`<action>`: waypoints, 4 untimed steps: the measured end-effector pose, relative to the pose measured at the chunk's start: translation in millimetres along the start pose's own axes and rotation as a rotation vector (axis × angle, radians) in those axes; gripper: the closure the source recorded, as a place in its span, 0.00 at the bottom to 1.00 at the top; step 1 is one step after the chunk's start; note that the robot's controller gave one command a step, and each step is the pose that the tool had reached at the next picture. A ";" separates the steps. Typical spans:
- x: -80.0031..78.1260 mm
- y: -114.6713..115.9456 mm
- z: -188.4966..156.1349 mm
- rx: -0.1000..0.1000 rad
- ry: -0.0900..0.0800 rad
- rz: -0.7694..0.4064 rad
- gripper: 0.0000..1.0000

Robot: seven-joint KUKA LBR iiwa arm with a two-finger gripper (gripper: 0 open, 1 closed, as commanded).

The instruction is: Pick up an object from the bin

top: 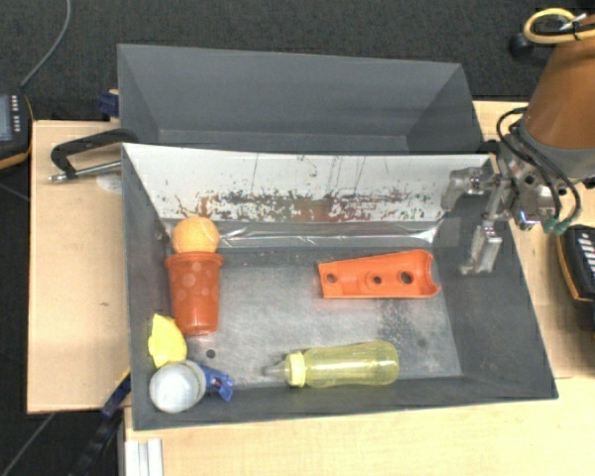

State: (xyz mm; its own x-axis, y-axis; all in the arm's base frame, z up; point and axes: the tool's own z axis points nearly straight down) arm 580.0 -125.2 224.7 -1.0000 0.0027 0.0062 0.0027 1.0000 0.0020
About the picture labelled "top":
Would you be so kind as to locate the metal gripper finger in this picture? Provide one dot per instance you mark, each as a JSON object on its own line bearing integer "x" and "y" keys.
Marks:
{"x": 463, "y": 182}
{"x": 485, "y": 251}

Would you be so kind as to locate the orange plastic part with holes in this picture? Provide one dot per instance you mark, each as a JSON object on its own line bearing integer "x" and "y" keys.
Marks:
{"x": 377, "y": 278}

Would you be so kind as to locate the yellow clear baby bottle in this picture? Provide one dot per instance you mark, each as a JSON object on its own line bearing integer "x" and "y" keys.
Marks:
{"x": 347, "y": 365}

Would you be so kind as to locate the grey metal bin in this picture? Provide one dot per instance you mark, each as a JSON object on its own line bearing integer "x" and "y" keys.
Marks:
{"x": 297, "y": 315}

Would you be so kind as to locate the orange ball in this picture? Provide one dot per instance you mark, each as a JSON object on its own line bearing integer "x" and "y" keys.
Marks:
{"x": 195, "y": 234}

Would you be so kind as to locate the orange plastic cup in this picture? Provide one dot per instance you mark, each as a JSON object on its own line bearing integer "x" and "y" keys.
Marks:
{"x": 193, "y": 290}

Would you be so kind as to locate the yellow plastic shape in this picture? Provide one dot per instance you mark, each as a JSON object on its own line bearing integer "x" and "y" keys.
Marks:
{"x": 166, "y": 342}

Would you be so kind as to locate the white spray bottle blue trigger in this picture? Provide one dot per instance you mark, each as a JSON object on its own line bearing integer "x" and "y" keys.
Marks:
{"x": 176, "y": 387}

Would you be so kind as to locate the pale cardboard board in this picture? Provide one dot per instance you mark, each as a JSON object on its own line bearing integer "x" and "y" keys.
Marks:
{"x": 74, "y": 266}

